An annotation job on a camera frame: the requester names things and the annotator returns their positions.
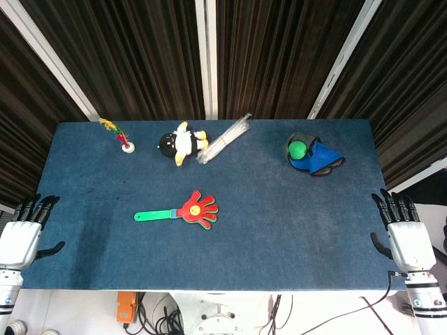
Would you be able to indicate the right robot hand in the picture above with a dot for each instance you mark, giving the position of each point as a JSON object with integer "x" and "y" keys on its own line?
{"x": 412, "y": 244}

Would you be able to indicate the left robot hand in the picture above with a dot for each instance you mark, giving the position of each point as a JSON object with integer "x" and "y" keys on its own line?
{"x": 19, "y": 244}

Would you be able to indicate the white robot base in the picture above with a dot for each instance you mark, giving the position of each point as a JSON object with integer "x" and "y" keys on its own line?
{"x": 216, "y": 314}

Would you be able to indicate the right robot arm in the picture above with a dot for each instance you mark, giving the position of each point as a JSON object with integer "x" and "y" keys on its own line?
{"x": 426, "y": 300}

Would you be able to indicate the dark thin rod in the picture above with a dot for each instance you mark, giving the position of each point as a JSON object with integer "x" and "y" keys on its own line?
{"x": 375, "y": 310}

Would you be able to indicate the white shoe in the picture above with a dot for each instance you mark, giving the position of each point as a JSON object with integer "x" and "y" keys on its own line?
{"x": 16, "y": 327}
{"x": 50, "y": 332}

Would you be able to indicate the blue catch pad, green ball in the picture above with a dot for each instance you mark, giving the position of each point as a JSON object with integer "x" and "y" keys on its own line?
{"x": 324, "y": 157}

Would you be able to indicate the orange control box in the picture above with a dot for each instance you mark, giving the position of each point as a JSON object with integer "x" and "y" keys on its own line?
{"x": 125, "y": 307}

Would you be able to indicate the colourful feather shuttlecock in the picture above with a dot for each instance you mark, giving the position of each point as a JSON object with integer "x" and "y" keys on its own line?
{"x": 128, "y": 148}

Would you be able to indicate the green ball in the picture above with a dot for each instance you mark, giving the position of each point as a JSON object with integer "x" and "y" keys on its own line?
{"x": 298, "y": 149}

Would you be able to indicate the penguin plush toy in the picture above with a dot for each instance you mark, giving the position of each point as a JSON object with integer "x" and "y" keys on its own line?
{"x": 185, "y": 143}

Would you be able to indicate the bundle of clear straws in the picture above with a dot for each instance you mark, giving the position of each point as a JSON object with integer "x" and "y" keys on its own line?
{"x": 220, "y": 141}

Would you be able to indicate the dark brown pleated curtain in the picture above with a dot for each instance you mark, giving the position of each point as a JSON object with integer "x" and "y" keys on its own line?
{"x": 139, "y": 56}

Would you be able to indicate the white frame post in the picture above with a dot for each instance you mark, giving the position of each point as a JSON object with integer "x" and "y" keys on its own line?
{"x": 52, "y": 63}
{"x": 206, "y": 59}
{"x": 344, "y": 59}

